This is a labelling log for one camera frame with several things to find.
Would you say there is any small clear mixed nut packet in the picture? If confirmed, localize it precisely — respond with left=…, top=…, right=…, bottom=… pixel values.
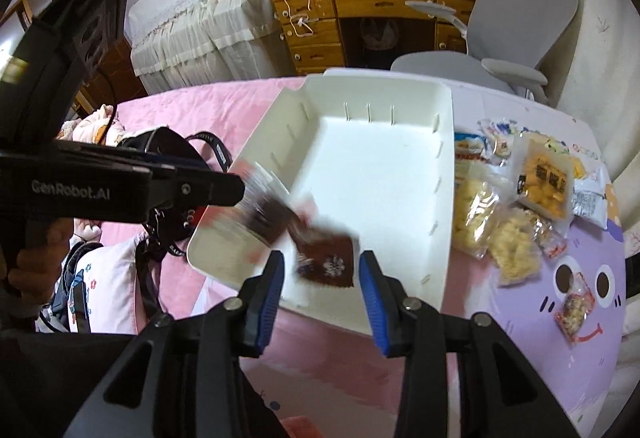
left=552, top=271, right=598, bottom=344

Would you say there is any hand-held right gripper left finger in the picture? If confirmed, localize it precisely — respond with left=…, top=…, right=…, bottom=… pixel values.
left=62, top=249, right=286, bottom=438

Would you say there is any square yellow cracker packet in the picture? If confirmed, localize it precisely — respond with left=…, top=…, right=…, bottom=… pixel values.
left=510, top=133, right=576, bottom=221

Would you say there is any red white noodle packet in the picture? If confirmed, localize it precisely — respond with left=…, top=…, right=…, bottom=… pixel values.
left=454, top=149, right=501, bottom=179

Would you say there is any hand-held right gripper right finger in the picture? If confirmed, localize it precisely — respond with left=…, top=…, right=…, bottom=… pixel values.
left=357, top=249, right=583, bottom=438

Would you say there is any person's left forearm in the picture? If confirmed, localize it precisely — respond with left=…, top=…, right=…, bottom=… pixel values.
left=0, top=291, right=56, bottom=334

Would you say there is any clear yellow puff snack packet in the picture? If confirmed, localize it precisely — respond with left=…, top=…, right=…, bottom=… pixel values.
left=452, top=165, right=501, bottom=259

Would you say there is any brown flower print snack packet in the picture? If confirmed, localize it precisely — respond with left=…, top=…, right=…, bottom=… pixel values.
left=287, top=231, right=361, bottom=289

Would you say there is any white barcode snack packet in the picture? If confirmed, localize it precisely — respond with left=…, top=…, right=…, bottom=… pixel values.
left=570, top=168, right=608, bottom=231

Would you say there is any white trash bag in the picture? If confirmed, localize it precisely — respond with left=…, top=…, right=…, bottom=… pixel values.
left=360, top=18, right=401, bottom=52

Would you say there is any white cable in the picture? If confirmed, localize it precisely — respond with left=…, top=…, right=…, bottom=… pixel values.
left=282, top=0, right=313, bottom=39

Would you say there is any white plastic storage box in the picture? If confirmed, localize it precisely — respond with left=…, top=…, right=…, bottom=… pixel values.
left=186, top=68, right=455, bottom=336

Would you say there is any clear red striped snack packet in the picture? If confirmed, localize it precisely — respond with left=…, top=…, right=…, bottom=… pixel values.
left=530, top=213, right=568, bottom=259

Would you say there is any printed white pillow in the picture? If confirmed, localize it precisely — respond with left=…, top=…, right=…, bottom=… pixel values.
left=45, top=233, right=151, bottom=334

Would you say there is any white floral curtain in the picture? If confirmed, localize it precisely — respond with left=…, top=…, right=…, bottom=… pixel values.
left=545, top=0, right=640, bottom=179

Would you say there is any clear pale rice puff packet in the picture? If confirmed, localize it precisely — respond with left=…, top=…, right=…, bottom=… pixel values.
left=487, top=208, right=543, bottom=286

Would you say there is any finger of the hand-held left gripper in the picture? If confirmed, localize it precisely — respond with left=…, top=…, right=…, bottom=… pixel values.
left=150, top=164, right=247, bottom=220

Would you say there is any blue white snack packet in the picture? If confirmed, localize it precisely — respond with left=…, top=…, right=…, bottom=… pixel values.
left=454, top=131, right=488, bottom=153

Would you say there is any black strapped bag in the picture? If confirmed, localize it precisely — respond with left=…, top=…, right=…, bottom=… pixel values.
left=117, top=128, right=233, bottom=264

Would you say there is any person's left hand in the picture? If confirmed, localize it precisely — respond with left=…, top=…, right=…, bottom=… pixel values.
left=0, top=218, right=76, bottom=316

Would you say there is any white lace furniture cover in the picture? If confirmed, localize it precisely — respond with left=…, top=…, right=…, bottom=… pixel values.
left=127, top=0, right=301, bottom=94

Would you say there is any pink plush toy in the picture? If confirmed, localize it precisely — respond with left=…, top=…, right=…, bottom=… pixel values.
left=55, top=103, right=126, bottom=149

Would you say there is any grey office chair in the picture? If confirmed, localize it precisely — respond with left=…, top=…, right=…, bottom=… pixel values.
left=390, top=0, right=581, bottom=106

